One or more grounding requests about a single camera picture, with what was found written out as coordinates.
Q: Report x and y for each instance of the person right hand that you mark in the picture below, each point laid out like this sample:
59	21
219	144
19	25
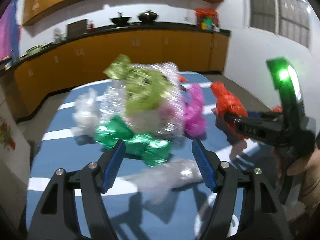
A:
304	163

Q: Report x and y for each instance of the black countertop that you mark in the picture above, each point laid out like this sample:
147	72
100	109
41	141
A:
110	29

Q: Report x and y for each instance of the blue striped tablecloth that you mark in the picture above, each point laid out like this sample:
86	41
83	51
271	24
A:
143	186

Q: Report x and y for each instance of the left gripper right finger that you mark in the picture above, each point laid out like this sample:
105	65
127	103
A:
245	207

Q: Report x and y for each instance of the lower wooden kitchen cabinets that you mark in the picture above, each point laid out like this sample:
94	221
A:
84	60

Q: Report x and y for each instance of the black wok with lid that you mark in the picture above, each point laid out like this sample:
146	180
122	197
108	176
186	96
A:
148	17

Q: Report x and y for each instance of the barred window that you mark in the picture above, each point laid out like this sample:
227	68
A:
287	18

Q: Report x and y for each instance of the green box on counter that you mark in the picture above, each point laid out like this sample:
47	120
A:
207	23

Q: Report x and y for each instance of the dark wooden cutting board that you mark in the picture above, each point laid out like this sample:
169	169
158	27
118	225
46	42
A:
77	28

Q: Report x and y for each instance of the small red plastic bag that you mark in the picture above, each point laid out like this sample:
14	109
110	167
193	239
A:
182	79

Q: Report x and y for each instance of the dark green foil wrapper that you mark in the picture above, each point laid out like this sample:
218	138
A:
151	150

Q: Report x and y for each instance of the clear bubble wrap sheet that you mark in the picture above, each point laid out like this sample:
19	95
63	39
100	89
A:
164	122

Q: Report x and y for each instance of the glass jar on counter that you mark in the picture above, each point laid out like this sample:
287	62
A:
57	35

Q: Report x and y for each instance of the red bag on counter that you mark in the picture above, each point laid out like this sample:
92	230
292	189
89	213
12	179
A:
206	13

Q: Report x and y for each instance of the lime green plastic bag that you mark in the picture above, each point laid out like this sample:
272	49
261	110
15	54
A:
145	88

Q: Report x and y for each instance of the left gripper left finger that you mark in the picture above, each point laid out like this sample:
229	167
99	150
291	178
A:
55	216

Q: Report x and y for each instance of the white translucent plastic bag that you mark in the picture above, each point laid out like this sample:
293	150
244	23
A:
86	114

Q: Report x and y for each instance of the large red plastic bag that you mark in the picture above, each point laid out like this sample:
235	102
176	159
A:
226	102

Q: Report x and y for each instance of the magenta plastic bag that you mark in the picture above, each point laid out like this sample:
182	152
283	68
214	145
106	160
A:
194	122

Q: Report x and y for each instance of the black wok pan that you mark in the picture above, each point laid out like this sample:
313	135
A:
120	20

